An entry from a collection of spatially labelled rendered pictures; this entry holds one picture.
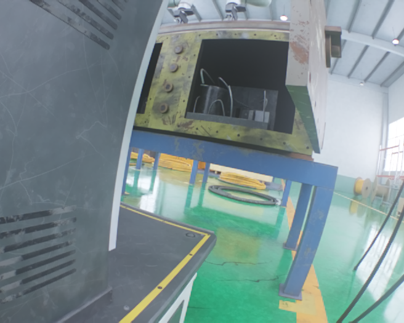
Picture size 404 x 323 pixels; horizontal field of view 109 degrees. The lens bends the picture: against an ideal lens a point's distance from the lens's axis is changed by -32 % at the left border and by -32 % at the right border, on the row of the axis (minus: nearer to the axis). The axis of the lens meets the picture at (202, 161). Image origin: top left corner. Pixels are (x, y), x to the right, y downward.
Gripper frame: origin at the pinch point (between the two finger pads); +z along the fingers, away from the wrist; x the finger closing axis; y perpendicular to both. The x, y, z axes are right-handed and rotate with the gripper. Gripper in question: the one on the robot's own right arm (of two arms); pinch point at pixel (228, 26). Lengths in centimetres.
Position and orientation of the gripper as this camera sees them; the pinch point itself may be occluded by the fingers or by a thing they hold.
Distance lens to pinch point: 140.3
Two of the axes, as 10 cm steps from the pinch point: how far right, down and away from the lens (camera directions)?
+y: -9.1, -1.9, 3.8
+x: -3.8, -0.5, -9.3
